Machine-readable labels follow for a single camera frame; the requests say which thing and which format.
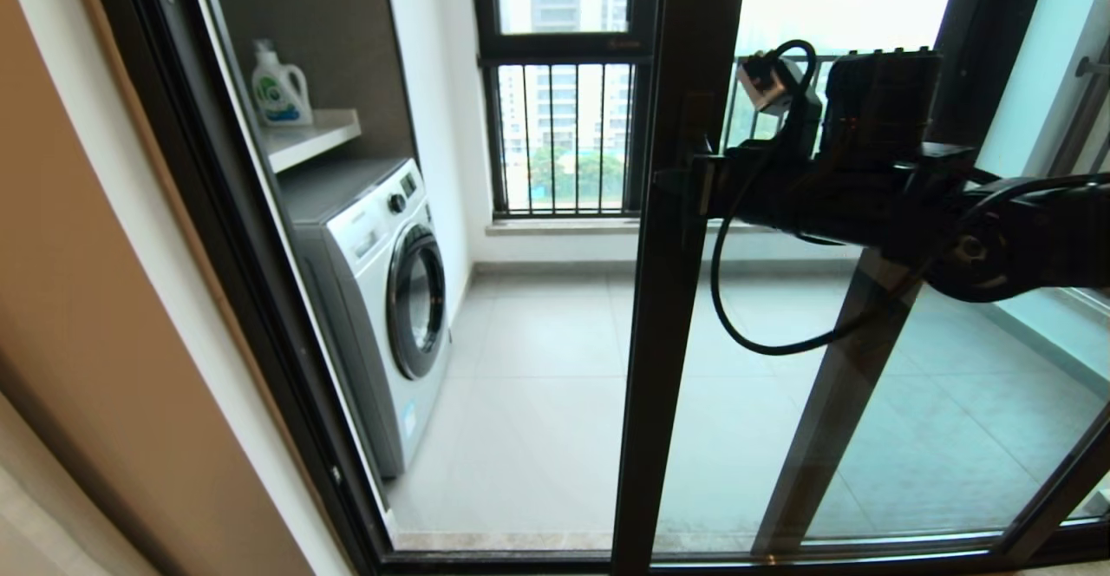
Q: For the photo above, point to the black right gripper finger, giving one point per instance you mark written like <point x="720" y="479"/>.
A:
<point x="707" y="205"/>
<point x="707" y="174"/>

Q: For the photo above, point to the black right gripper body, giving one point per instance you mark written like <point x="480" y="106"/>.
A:
<point x="850" y="199"/>

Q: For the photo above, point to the dark brown sliding glass door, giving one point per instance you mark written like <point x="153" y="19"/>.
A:
<point x="656" y="385"/>

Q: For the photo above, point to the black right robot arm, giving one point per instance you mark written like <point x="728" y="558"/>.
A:
<point x="1041" y="238"/>

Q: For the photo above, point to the black metal balcony railing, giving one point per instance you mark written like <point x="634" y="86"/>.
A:
<point x="564" y="211"/>
<point x="1094" y="67"/>

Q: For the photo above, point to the dark brown fixed glass door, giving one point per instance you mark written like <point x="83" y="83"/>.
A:
<point x="837" y="402"/>

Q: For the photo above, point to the white front-load washing machine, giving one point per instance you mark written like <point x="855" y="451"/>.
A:
<point x="373" y="298"/>

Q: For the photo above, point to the white laundry detergent bottle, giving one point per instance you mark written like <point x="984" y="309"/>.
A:
<point x="279" y="90"/>

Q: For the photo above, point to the black right wrist mount box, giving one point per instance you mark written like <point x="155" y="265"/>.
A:
<point x="880" y="103"/>

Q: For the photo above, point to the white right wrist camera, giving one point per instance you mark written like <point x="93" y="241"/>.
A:
<point x="767" y="81"/>

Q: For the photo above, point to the black window frame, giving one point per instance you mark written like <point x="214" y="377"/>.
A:
<point x="564" y="49"/>

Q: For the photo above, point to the white wall shelf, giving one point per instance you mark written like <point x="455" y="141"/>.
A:
<point x="314" y="135"/>

